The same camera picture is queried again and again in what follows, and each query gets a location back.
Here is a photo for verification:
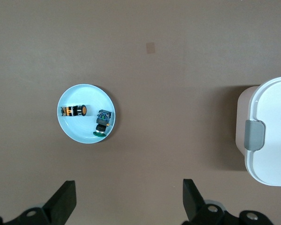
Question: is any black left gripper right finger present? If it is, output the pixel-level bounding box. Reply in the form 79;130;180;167
181;179;276;225

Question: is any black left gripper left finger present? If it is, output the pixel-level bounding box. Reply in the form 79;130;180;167
0;180;77;225

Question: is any orange push-button switch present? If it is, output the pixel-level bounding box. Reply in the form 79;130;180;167
60;104;88;118

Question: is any light blue round plate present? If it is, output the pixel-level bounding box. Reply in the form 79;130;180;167
57;84;116;144

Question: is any white lidded lunch box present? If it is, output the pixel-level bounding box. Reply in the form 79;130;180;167
235;76;281;188

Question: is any beige tape patch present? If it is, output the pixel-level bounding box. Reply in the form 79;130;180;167
145;42;156;54

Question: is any green push-button switch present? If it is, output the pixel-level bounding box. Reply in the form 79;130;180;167
93;109;112;137

